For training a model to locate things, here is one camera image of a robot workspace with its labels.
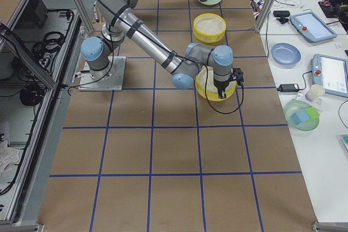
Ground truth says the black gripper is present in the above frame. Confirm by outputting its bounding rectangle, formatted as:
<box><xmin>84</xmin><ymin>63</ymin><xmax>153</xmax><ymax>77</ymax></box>
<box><xmin>213</xmin><ymin>67</ymin><xmax>244</xmax><ymax>98</ymax></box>

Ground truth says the yellow rimmed steamer basket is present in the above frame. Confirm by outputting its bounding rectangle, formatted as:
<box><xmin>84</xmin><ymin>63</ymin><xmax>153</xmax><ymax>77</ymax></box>
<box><xmin>195</xmin><ymin>67</ymin><xmax>237</xmax><ymax>102</ymax></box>
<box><xmin>193</xmin><ymin>13</ymin><xmax>227</xmax><ymax>43</ymax></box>

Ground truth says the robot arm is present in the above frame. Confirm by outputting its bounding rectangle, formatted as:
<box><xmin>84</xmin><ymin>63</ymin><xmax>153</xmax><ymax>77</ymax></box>
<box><xmin>96</xmin><ymin>0</ymin><xmax>244</xmax><ymax>99</ymax></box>

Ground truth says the black power adapter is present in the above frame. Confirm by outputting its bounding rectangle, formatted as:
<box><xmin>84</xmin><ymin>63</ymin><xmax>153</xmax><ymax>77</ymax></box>
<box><xmin>277</xmin><ymin>84</ymin><xmax>300</xmax><ymax>93</ymax></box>

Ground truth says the black webcam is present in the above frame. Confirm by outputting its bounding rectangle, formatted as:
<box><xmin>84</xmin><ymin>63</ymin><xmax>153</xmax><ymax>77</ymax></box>
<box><xmin>273</xmin><ymin>10</ymin><xmax>290</xmax><ymax>24</ymax></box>

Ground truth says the blue plate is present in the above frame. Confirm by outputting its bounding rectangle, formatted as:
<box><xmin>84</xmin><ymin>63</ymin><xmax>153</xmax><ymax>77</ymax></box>
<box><xmin>271</xmin><ymin>43</ymin><xmax>301</xmax><ymax>69</ymax></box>

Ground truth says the translucent green bowl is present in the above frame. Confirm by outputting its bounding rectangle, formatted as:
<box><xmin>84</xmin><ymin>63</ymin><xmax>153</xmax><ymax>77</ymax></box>
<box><xmin>283</xmin><ymin>100</ymin><xmax>320</xmax><ymax>131</ymax></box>

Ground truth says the blue sponge block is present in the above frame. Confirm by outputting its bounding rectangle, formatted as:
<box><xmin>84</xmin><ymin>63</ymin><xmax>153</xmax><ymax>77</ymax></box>
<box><xmin>290</xmin><ymin>110</ymin><xmax>309</xmax><ymax>126</ymax></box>

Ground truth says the green sponge block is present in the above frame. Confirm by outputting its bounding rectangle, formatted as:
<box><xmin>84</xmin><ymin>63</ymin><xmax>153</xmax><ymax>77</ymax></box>
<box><xmin>305</xmin><ymin>106</ymin><xmax>320</xmax><ymax>121</ymax></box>

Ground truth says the white paper cup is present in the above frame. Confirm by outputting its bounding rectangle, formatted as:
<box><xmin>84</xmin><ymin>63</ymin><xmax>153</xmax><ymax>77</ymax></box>
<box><xmin>305</xmin><ymin>84</ymin><xmax>325</xmax><ymax>102</ymax></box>

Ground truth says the far teach pendant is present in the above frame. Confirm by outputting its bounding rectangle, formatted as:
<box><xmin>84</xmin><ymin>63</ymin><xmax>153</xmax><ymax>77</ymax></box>
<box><xmin>289</xmin><ymin>11</ymin><xmax>337</xmax><ymax>42</ymax></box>

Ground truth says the teach pendant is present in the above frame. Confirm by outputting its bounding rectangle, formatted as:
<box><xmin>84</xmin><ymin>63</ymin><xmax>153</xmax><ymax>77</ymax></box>
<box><xmin>311</xmin><ymin>54</ymin><xmax>347</xmax><ymax>98</ymax></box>
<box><xmin>289</xmin><ymin>11</ymin><xmax>337</xmax><ymax>42</ymax></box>

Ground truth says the near teach pendant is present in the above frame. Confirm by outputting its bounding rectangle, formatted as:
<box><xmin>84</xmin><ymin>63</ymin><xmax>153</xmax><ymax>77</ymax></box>
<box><xmin>311</xmin><ymin>54</ymin><xmax>347</xmax><ymax>98</ymax></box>

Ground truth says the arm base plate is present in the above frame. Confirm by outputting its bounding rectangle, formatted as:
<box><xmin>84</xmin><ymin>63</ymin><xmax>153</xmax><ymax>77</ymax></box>
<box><xmin>78</xmin><ymin>56</ymin><xmax>126</xmax><ymax>91</ymax></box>

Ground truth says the aluminium frame rail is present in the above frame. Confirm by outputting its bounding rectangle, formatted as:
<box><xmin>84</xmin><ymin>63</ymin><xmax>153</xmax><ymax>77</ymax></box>
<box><xmin>1</xmin><ymin>22</ymin><xmax>58</xmax><ymax>89</ymax></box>

